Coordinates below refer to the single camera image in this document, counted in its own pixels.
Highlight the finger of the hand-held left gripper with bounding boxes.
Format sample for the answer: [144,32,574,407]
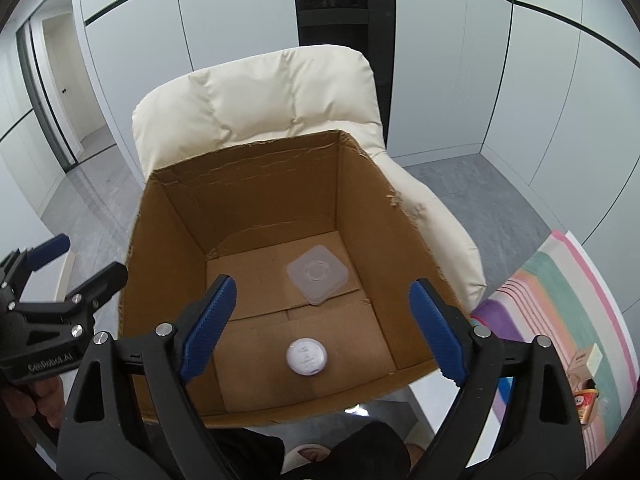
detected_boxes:
[0,234,71,297]
[60,261,128,311]

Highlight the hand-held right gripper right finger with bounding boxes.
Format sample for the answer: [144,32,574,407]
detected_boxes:
[409,279,586,480]

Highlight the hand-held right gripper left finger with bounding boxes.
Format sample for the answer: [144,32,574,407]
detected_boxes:
[56,275,238,480]

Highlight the brown cardboard box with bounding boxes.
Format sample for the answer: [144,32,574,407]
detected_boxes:
[117,129,473,428]

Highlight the red and gold can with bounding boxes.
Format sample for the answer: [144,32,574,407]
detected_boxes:
[575,387,601,426]

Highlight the person's left hand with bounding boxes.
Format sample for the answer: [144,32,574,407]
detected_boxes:
[0,375,66,429]

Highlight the round white container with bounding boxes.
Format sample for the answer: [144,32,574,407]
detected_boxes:
[285,337,326,376]

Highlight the clear square plastic lid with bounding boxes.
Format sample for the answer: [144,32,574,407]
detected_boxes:
[286,245,351,306]

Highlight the striped pastel mat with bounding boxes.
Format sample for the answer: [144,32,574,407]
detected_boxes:
[470,230,632,468]

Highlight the person's black shorts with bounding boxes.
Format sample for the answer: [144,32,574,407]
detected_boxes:
[205,420,411,480]

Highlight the small cream box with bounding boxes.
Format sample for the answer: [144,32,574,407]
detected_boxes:
[570,344,606,376]

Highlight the beige slipper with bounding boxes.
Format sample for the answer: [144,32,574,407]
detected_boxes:
[282,442,333,480]

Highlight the white door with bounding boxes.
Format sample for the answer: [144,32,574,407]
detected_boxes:
[42,15,108,146]

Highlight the cream padded chair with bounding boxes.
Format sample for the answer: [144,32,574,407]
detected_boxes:
[131,46,488,311]

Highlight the black glass wall panel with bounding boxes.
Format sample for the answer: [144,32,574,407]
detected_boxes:
[291,0,397,151]

